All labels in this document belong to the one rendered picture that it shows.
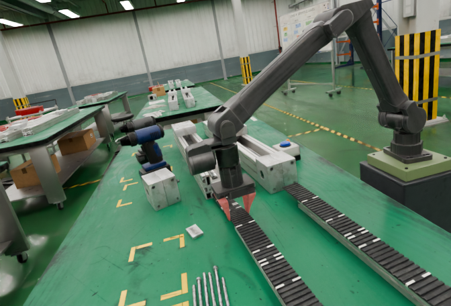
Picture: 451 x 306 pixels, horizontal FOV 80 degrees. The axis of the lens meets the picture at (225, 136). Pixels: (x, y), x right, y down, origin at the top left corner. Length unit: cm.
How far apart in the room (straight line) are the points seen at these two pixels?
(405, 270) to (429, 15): 359
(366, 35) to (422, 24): 313
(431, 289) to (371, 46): 56
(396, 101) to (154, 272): 79
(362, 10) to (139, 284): 82
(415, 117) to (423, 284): 51
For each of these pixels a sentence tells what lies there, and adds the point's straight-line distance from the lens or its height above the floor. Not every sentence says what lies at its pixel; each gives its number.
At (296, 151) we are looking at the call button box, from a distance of 108.
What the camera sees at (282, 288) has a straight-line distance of 55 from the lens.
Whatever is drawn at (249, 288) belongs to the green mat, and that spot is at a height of 78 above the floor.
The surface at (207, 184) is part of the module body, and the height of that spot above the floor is 83.
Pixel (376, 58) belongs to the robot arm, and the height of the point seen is 114.
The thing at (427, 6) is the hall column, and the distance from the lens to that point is 399.
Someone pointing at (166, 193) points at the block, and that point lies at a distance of 92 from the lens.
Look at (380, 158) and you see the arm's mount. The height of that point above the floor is 81.
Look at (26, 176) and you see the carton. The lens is 374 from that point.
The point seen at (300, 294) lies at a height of 81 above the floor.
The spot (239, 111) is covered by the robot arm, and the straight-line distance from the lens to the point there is 62.
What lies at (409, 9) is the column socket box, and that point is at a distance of 405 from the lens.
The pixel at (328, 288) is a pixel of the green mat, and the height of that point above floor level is 78.
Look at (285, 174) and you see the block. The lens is 87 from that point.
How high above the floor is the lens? 121
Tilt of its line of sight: 16 degrees down
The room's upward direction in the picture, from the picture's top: 10 degrees counter-clockwise
